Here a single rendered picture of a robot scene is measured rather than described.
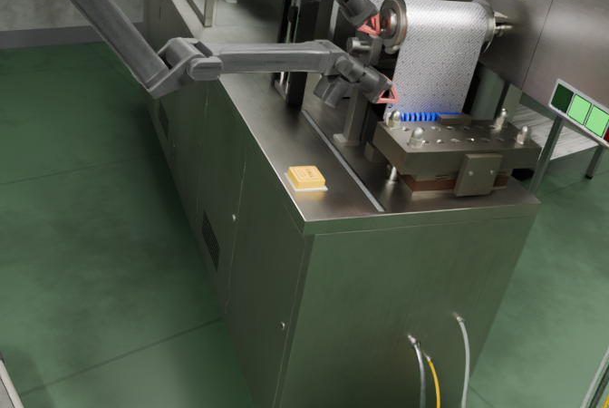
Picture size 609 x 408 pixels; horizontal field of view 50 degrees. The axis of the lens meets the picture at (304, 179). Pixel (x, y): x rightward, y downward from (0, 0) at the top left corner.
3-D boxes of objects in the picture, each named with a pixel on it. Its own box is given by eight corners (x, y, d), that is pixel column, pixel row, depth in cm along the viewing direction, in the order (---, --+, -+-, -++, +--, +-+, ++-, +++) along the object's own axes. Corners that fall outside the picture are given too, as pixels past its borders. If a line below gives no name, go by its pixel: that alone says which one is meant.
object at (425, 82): (382, 118, 169) (399, 50, 160) (459, 117, 178) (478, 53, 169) (383, 119, 169) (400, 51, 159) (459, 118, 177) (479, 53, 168)
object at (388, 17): (394, 17, 156) (385, 44, 161) (401, 18, 157) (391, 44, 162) (382, 2, 161) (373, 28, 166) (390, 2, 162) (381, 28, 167)
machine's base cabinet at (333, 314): (138, 103, 386) (143, -45, 343) (243, 102, 410) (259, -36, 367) (263, 475, 189) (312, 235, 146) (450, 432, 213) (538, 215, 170)
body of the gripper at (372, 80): (376, 105, 159) (355, 92, 155) (359, 88, 167) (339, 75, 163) (392, 83, 158) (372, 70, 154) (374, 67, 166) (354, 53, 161)
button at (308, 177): (287, 175, 159) (288, 166, 158) (314, 173, 162) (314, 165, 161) (296, 189, 154) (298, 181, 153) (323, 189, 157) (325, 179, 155)
